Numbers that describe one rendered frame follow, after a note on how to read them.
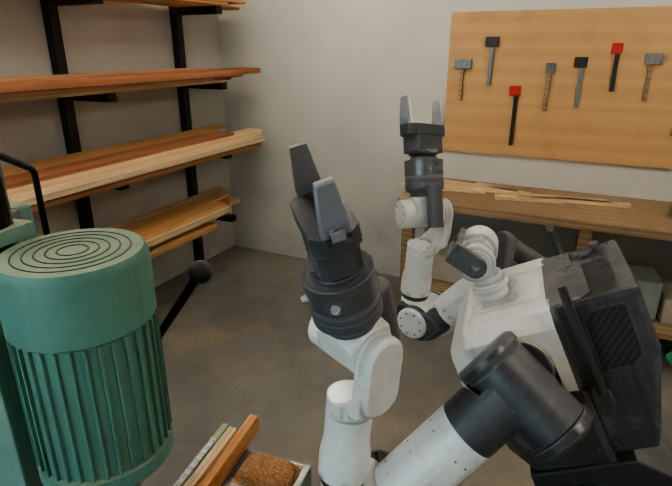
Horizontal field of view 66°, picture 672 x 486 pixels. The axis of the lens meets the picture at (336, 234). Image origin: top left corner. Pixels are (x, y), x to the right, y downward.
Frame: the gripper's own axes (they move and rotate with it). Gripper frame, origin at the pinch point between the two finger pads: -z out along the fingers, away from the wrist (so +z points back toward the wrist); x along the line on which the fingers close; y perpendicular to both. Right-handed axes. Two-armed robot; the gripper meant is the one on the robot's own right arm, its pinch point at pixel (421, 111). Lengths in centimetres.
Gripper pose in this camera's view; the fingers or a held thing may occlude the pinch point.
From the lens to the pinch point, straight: 122.6
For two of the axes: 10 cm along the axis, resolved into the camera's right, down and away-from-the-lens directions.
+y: -6.2, -0.1, 7.9
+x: -7.8, 0.6, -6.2
